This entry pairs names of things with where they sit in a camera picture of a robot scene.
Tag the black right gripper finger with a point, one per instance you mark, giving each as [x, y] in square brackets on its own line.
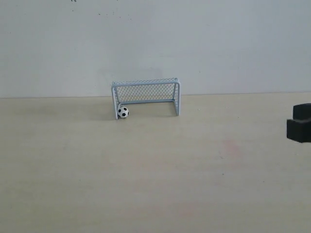
[299, 130]

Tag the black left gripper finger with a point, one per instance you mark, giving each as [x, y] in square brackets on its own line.
[302, 111]

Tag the small black white soccer ball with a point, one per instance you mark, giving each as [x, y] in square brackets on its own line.
[123, 112]

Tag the white miniature soccer goal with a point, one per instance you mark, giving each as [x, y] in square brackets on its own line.
[145, 91]

